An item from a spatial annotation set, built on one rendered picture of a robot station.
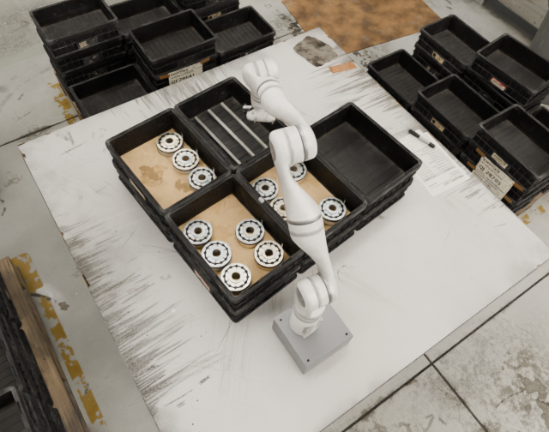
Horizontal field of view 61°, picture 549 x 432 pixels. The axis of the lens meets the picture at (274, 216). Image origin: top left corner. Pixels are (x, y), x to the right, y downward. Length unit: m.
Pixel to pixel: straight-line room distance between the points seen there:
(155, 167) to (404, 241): 1.01
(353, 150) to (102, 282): 1.09
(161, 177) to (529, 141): 1.91
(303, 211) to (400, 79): 2.11
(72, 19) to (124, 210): 1.55
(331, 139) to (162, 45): 1.31
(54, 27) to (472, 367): 2.92
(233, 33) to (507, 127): 1.70
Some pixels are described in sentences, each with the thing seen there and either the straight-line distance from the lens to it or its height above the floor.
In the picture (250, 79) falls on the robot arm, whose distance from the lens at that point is 1.35.
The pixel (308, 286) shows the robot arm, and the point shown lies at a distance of 1.28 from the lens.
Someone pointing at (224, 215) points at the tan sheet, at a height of 0.83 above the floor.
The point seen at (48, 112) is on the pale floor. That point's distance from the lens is 3.38.
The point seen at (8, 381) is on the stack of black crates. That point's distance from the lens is 2.15.
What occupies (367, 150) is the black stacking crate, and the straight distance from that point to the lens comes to 1.97.
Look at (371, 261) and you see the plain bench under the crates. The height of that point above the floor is 0.70.
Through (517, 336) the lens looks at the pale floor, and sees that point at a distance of 2.78.
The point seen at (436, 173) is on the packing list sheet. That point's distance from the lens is 2.16.
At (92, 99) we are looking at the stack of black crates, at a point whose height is 0.27.
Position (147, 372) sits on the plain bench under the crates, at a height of 0.70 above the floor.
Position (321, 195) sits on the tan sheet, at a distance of 1.79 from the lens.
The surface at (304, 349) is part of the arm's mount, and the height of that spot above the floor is 0.79.
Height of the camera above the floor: 2.30
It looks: 59 degrees down
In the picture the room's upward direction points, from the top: 7 degrees clockwise
